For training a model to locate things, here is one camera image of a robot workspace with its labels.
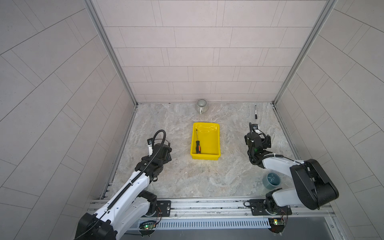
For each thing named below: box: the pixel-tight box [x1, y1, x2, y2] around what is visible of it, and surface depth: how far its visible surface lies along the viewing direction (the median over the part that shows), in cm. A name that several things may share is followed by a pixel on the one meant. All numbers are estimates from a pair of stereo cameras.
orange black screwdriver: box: [196, 129, 201, 154], surface depth 91 cm
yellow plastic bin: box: [190, 122, 221, 161], surface depth 96 cm
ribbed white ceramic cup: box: [195, 98, 208, 115], surface depth 108 cm
